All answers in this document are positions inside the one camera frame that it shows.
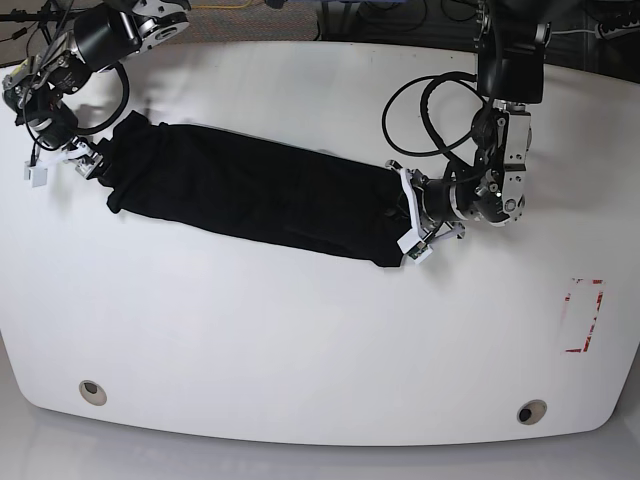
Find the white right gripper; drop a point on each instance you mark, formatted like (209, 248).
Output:
(79, 152)

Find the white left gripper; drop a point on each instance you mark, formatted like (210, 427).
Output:
(423, 229)

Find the black T-shirt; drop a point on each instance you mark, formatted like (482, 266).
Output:
(254, 189)

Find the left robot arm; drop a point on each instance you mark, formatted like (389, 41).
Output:
(486, 167)

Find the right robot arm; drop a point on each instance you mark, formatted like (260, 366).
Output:
(85, 43)

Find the red tape rectangle marking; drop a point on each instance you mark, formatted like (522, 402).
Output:
(581, 308)

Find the white power strip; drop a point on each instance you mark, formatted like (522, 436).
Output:
(618, 26)

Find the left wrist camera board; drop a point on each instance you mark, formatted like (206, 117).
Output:
(419, 253)

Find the right table cable grommet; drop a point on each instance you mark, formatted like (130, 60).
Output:
(532, 412)

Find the table cable grommet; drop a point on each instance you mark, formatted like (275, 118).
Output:
(92, 393)
(532, 412)

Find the left table cable grommet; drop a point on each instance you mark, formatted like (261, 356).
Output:
(92, 393)

